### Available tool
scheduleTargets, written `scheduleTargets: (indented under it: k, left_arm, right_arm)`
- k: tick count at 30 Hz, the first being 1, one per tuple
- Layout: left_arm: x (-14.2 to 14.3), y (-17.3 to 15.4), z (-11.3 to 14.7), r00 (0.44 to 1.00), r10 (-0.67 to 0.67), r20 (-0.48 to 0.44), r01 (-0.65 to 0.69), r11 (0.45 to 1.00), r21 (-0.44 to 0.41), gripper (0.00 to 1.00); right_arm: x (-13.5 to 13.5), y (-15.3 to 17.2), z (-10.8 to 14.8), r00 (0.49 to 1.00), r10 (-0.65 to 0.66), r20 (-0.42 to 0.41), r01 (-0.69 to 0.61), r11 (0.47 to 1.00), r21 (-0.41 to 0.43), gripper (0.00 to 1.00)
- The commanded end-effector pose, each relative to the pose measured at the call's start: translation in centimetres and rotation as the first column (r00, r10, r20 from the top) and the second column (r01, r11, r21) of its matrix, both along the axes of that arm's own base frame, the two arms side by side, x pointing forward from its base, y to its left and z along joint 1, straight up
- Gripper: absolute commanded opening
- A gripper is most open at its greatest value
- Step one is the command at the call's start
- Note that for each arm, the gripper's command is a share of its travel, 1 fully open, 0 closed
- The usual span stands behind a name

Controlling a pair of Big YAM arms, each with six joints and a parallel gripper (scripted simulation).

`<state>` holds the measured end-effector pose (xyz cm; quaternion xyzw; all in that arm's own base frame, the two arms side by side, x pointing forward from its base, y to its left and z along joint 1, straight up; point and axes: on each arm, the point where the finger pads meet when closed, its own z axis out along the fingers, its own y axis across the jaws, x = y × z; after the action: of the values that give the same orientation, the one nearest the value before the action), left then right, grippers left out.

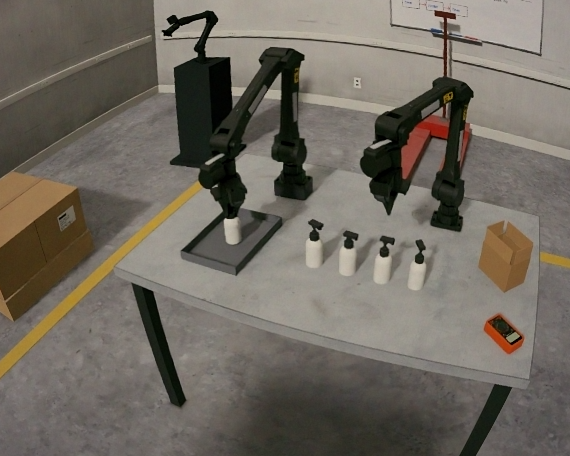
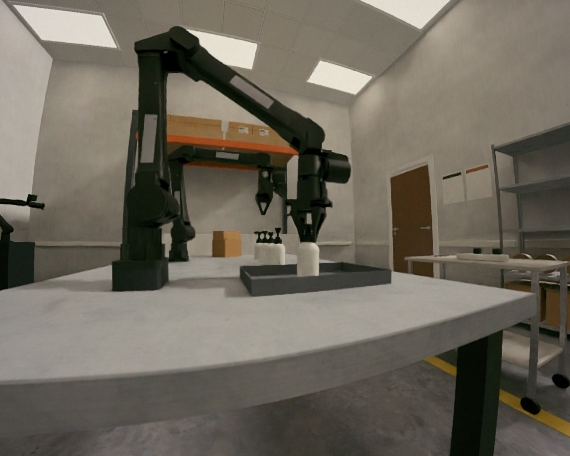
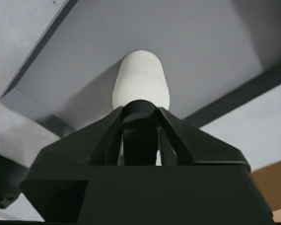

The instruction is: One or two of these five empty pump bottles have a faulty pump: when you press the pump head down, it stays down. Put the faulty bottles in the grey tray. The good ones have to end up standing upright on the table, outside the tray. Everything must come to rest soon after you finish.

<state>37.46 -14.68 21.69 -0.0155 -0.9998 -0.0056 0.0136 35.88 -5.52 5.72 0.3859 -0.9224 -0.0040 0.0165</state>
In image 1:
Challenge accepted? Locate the orange pocket multimeter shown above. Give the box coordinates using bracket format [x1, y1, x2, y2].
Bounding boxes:
[484, 314, 524, 354]

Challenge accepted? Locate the white pump bottle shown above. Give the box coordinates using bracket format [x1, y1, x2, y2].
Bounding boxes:
[373, 235, 395, 284]
[407, 239, 426, 290]
[306, 219, 323, 268]
[224, 203, 242, 244]
[339, 231, 359, 276]

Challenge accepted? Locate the brown cardboard box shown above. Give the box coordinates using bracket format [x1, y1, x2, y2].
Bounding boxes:
[478, 222, 533, 292]

